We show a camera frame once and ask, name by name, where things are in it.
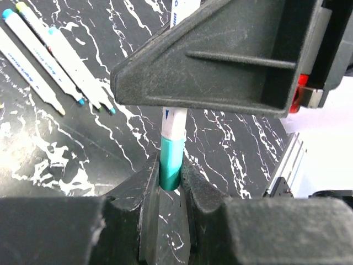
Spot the dark green marker pen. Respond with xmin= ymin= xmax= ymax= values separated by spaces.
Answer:
xmin=48 ymin=26 xmax=116 ymax=115

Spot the teal pen cap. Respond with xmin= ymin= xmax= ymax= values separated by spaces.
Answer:
xmin=159 ymin=137 xmax=185 ymax=191

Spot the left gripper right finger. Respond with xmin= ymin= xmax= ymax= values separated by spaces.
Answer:
xmin=180 ymin=160 xmax=352 ymax=264

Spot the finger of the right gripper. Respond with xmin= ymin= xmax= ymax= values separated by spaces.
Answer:
xmin=110 ymin=1 xmax=322 ymax=118

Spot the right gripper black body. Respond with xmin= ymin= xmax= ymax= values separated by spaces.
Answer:
xmin=289 ymin=1 xmax=352 ymax=113

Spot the aluminium rail frame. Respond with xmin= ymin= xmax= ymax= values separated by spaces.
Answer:
xmin=263 ymin=132 xmax=307 ymax=198

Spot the light blue marker pen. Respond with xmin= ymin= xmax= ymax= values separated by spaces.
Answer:
xmin=2 ymin=8 xmax=84 ymax=105

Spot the light green marker pen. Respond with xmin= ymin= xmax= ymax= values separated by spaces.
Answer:
xmin=15 ymin=2 xmax=103 ymax=111

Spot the pink marker pen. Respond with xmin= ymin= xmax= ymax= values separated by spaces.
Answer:
xmin=1 ymin=29 xmax=66 ymax=115

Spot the teal marker pen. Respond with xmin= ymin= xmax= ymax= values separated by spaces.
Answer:
xmin=159 ymin=0 xmax=201 ymax=192

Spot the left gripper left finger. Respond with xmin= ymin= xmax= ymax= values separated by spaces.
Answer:
xmin=1 ymin=153 xmax=159 ymax=264

